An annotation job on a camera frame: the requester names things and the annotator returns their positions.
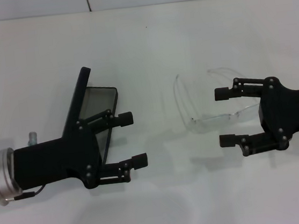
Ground black glasses case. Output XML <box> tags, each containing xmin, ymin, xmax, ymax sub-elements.
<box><xmin>54</xmin><ymin>63</ymin><xmax>126</xmax><ymax>169</ymax></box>

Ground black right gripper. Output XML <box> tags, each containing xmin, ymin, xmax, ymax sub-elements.
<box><xmin>212</xmin><ymin>70</ymin><xmax>299</xmax><ymax>160</ymax></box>

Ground clear white glasses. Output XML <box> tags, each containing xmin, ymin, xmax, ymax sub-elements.
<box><xmin>171</xmin><ymin>63</ymin><xmax>265</xmax><ymax>137</ymax></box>

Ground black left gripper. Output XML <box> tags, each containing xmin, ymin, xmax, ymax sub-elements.
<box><xmin>9</xmin><ymin>106</ymin><xmax>141</xmax><ymax>198</ymax></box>

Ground silver connector stub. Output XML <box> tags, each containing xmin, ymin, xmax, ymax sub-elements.
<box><xmin>26</xmin><ymin>131</ymin><xmax>39</xmax><ymax>147</ymax></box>

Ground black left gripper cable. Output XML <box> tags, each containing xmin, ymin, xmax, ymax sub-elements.
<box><xmin>13</xmin><ymin>184</ymin><xmax>48</xmax><ymax>201</ymax></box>

